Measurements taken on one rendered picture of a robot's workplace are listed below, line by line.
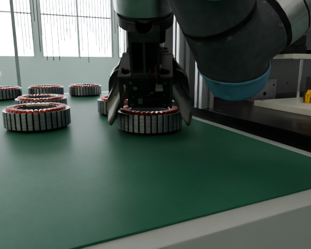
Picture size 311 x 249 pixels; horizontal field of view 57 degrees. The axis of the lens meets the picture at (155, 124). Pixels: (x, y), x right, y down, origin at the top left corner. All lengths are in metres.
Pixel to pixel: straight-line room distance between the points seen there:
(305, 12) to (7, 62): 6.62
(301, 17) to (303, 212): 0.19
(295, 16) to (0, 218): 0.32
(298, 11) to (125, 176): 0.24
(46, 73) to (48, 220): 6.62
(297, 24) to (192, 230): 0.23
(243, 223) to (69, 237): 0.12
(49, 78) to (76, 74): 0.60
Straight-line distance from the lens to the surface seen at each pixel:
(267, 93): 0.76
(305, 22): 0.34
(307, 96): 0.66
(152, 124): 0.45
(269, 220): 0.25
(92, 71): 6.97
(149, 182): 0.28
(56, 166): 0.34
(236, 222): 0.23
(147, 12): 0.34
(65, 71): 6.87
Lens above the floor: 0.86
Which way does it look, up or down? 12 degrees down
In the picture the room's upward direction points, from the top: straight up
